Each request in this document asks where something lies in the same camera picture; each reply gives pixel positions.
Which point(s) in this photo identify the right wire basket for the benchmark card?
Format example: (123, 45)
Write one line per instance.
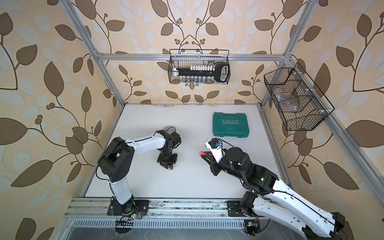
(314, 105)

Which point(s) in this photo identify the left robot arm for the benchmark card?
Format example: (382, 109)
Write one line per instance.
(116, 160)

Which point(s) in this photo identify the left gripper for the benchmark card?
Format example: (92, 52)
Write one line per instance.
(170, 163)

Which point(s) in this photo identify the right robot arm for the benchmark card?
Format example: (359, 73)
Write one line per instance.
(268, 196)

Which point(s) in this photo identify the back wire basket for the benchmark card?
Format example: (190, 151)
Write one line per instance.
(191, 57)

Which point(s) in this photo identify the black white tool in basket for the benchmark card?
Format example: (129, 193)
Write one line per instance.
(217, 73)

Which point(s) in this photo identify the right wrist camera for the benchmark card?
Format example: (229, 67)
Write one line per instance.
(214, 148)

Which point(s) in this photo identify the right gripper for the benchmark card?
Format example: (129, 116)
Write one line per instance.
(214, 165)

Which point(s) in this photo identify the plastic bag in basket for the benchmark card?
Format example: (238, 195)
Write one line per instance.
(287, 102)

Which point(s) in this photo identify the green tool case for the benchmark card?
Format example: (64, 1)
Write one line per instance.
(230, 125)

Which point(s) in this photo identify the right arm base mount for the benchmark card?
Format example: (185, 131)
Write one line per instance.
(243, 207)

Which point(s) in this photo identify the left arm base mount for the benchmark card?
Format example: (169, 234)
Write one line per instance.
(132, 208)

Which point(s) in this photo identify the wire basket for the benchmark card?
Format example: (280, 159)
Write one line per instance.
(191, 57)
(314, 105)

